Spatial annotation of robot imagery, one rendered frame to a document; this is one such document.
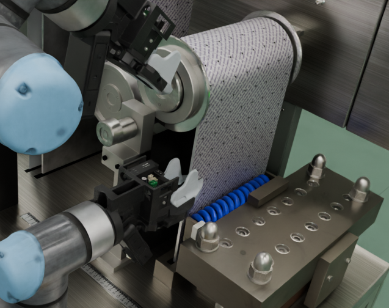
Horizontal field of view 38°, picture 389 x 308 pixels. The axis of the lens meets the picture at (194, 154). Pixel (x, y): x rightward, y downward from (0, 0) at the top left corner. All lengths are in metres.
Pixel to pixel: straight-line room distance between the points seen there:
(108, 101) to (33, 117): 0.53
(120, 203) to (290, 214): 0.36
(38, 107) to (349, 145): 3.14
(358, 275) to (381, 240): 1.69
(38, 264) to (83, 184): 0.54
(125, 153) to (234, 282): 0.26
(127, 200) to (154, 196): 0.04
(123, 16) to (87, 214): 0.25
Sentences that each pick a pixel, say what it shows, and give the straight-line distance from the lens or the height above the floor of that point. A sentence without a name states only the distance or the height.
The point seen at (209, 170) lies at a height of 1.11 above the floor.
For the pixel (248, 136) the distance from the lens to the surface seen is 0.99.
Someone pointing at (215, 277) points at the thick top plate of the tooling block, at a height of 1.01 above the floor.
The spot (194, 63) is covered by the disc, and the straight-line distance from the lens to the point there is 0.82.
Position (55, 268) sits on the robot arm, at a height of 1.12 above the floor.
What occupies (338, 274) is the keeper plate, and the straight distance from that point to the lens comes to 1.04.
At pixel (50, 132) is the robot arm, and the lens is 0.47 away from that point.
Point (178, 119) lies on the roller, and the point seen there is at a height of 1.21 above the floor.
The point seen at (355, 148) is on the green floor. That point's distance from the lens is 3.50.
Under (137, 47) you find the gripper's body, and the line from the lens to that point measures 0.70.
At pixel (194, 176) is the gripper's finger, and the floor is 1.13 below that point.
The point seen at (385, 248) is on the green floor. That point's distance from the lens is 2.79.
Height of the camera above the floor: 1.62
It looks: 32 degrees down
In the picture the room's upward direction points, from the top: 10 degrees clockwise
